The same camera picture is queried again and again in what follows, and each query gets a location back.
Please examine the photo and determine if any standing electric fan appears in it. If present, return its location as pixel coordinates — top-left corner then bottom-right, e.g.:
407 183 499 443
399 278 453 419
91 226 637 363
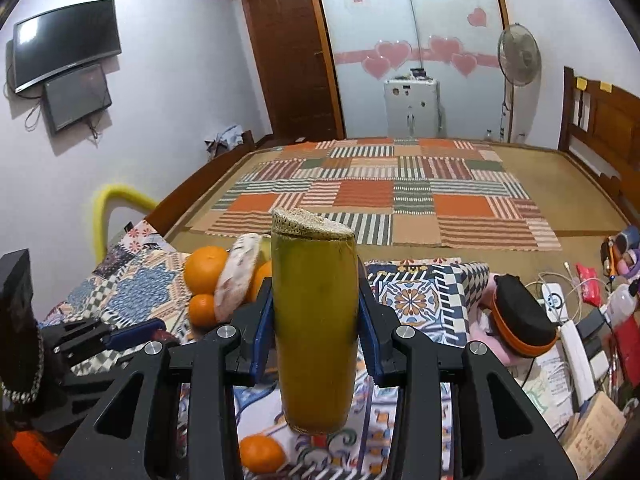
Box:
496 22 543 144

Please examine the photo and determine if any wall-mounted black television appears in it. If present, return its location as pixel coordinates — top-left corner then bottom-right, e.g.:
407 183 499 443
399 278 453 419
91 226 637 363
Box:
12 0 123 94

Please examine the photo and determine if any frosted sliding wardrobe with hearts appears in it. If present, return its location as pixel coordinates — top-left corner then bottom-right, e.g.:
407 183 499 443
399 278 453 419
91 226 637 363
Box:
310 0 516 144

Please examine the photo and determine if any brown kraft notebook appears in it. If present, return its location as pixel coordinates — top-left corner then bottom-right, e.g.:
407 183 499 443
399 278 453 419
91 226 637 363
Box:
565 390 629 467

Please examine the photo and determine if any red snack packet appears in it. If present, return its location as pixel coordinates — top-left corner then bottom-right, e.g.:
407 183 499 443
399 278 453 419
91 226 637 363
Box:
575 263 601 307

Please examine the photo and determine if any black pouch with orange trim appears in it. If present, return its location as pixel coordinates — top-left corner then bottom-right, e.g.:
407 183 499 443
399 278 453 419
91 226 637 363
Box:
487 274 560 359

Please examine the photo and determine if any large orange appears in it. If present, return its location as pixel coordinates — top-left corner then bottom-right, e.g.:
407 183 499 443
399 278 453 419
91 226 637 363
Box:
183 246 230 295
248 260 274 304

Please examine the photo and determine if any pile of clothes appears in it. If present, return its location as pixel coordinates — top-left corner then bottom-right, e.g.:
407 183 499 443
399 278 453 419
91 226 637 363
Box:
204 126 254 159

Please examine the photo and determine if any striped patchwork blanket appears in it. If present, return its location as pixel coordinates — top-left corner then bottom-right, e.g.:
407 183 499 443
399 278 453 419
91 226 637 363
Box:
207 138 564 252

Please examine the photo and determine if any white power strip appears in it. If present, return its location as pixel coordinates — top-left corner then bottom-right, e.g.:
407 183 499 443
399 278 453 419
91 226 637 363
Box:
542 282 569 322

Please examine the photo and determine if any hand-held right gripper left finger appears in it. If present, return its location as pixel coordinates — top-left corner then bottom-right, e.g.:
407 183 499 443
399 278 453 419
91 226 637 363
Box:
62 275 276 480

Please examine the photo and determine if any white box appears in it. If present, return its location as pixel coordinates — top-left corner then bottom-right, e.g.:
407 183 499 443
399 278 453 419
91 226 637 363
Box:
557 320 597 384

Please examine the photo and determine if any small mandarin orange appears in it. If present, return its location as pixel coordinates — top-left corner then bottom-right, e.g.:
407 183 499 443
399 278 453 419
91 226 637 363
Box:
239 435 287 475
188 293 218 330

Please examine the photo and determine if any wooden bed headboard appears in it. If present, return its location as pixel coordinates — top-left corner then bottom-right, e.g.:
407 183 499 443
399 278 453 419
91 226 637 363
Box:
557 66 640 212

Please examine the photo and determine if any straw bed mat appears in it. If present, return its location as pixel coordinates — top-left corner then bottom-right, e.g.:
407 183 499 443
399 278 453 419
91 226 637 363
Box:
164 137 632 282

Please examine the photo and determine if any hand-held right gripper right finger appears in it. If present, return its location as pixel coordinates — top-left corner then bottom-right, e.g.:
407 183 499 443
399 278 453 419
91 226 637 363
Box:
356 255 578 480

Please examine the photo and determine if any small black wall monitor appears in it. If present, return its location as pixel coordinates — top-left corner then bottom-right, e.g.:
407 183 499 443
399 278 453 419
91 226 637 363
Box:
42 63 113 136

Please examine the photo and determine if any patterned patchwork quilt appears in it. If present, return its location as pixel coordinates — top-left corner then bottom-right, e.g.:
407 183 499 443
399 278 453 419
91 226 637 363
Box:
40 220 493 480

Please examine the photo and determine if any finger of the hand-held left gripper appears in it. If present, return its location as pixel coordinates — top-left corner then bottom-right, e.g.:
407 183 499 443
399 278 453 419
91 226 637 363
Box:
62 357 135 402
40 319 168 357

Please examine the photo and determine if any wooden bed side rail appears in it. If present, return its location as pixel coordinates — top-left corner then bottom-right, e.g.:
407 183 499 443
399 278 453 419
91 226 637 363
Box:
145 132 274 237

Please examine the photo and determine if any pink cloth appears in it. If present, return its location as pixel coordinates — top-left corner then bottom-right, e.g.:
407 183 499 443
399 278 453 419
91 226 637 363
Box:
470 275 522 367

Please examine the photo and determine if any yellow foam tube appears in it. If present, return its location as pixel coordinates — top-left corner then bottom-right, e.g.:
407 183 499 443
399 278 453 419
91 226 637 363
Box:
91 183 159 257

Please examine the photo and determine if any brown wooden door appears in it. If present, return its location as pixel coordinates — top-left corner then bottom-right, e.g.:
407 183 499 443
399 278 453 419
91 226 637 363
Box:
240 0 347 142

